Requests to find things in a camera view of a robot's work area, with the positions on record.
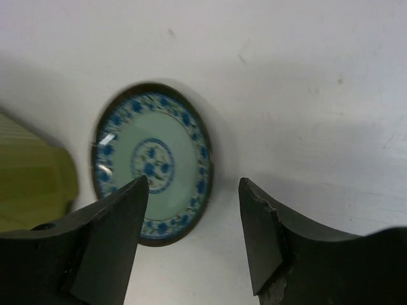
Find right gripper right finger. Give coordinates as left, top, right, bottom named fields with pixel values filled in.
left=238, top=178, right=406, bottom=304

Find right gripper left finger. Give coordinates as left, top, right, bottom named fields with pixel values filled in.
left=1, top=177, right=149, bottom=304

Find small blue patterned dish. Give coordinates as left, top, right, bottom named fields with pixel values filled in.
left=91, top=82, right=214, bottom=247

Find olive green plastic bin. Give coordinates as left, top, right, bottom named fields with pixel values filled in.
left=1, top=114, right=79, bottom=232

